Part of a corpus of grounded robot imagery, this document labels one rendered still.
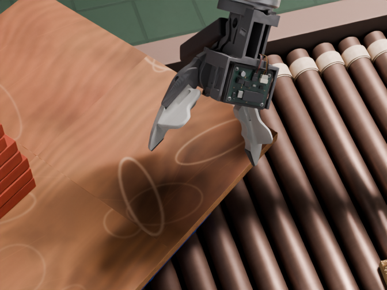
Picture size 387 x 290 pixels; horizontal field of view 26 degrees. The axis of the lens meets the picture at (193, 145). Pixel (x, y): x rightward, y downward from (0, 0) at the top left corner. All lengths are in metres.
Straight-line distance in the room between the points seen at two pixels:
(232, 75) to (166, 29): 1.86
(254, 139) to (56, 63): 0.40
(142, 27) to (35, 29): 1.46
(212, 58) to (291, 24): 0.53
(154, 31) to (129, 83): 1.53
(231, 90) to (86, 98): 0.36
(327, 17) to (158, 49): 0.31
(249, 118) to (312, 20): 0.49
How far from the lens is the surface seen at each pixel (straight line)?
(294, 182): 1.34
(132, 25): 2.85
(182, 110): 1.00
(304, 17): 1.53
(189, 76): 1.02
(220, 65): 0.98
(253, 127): 1.07
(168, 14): 2.88
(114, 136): 1.24
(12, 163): 1.13
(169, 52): 1.46
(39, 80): 1.32
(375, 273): 1.27
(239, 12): 0.99
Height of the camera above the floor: 2.02
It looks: 54 degrees down
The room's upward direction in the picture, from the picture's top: straight up
